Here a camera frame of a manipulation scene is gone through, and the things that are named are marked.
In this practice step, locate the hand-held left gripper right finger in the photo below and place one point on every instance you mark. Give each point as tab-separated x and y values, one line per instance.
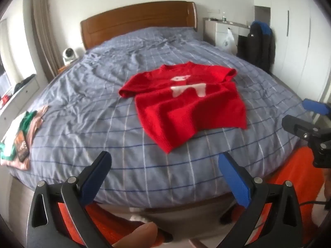
235	180

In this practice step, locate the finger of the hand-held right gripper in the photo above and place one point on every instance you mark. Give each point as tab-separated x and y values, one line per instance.
314	106
297	126

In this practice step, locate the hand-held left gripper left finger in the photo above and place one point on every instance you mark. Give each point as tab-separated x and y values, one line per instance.
95	178

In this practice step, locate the red t-shirt white print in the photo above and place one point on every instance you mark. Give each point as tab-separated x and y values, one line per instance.
186	113

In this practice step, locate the person's right forearm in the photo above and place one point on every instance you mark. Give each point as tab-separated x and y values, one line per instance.
328	183

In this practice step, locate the dark clothes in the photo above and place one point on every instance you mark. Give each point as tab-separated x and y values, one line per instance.
23	82

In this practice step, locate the person's left hand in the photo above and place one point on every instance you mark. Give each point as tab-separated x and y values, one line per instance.
137	236

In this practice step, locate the orange pants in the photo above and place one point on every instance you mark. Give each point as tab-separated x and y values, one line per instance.
297	165

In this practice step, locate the grey checked bed cover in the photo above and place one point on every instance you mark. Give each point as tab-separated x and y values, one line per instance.
90	124

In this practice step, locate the pink cloth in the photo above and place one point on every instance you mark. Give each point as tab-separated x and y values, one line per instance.
36	124

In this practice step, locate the black jacket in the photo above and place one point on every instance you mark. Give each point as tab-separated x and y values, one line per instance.
254	49

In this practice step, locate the green cloth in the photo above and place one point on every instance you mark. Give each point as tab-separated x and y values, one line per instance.
27	120

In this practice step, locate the blue jacket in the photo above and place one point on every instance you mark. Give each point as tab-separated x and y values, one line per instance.
262	27

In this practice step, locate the white plastic bag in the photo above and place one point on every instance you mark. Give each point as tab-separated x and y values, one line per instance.
228	41

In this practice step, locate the white window bench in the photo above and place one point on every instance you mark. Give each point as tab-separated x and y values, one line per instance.
24	95

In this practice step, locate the small red cloth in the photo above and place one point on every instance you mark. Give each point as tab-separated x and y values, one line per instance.
4	101

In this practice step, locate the white desk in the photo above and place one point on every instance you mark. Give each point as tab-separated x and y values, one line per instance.
214	31

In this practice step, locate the white round fan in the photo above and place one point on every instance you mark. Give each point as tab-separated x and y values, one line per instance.
69	55

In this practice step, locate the beige curtain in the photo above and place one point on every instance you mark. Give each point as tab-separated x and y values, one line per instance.
44	36

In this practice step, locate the wooden bed headboard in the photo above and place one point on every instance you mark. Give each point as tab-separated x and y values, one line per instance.
134	20

